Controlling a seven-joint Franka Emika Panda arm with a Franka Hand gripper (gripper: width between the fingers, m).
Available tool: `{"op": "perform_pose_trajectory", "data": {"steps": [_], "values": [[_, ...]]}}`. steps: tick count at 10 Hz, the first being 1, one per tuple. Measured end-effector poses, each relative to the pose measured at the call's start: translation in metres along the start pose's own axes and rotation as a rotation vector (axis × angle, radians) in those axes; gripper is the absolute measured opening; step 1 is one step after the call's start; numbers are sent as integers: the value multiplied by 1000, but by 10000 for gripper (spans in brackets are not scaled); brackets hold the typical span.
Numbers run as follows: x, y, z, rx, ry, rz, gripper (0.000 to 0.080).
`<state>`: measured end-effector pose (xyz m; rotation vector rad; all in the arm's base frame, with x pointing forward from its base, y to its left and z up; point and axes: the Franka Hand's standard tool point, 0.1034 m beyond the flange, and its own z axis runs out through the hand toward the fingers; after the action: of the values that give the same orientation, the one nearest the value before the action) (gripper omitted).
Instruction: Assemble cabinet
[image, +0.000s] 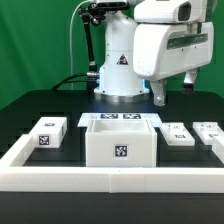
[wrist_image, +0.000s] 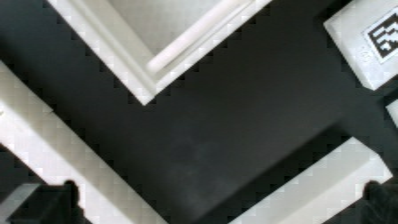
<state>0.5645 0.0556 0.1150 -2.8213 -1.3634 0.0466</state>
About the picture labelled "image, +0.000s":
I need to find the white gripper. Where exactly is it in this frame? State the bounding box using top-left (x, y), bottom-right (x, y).
top-left (133, 22), bottom-right (214, 106)

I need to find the white U-shaped frame fence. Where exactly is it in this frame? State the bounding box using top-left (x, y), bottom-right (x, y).
top-left (0, 134), bottom-right (224, 193)

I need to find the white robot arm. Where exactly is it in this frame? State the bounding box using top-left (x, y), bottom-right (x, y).
top-left (94, 0), bottom-right (217, 106)

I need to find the white marker base plate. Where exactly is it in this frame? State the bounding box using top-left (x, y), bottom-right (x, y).
top-left (78, 113), bottom-right (162, 127)

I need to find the white cabinet box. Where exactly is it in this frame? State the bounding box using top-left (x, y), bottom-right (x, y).
top-left (85, 118), bottom-right (157, 167)

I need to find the white cable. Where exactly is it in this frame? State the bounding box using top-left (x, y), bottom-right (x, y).
top-left (68, 0), bottom-right (93, 91)

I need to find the small white cabinet block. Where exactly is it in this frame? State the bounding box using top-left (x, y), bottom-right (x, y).
top-left (30, 117), bottom-right (67, 148)

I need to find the white door panel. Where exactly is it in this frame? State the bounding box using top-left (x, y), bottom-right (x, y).
top-left (160, 122), bottom-right (195, 146)
top-left (193, 122), bottom-right (224, 145)

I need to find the black cable bundle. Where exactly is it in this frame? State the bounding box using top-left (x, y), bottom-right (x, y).
top-left (51, 73), bottom-right (100, 91)

